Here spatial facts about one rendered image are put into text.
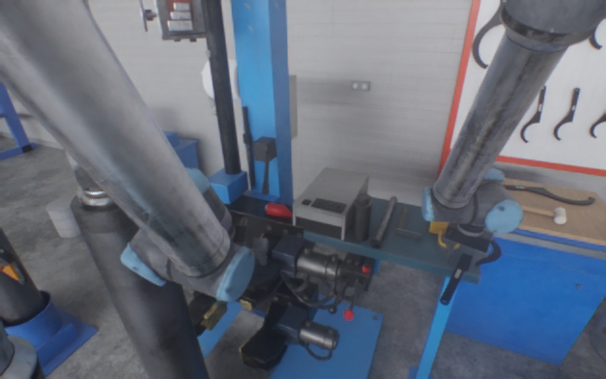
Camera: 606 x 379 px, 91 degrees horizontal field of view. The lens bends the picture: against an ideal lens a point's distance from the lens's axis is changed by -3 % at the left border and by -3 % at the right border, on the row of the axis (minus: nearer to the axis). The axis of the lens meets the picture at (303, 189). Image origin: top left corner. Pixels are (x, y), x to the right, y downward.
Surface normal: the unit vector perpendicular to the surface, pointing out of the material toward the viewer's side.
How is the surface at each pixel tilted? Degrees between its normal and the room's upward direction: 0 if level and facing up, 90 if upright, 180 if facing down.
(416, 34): 90
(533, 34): 113
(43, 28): 97
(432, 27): 90
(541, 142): 90
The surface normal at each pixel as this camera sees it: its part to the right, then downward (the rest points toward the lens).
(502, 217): -0.07, 0.48
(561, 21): -0.37, 0.77
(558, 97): -0.40, 0.45
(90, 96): 0.75, 0.41
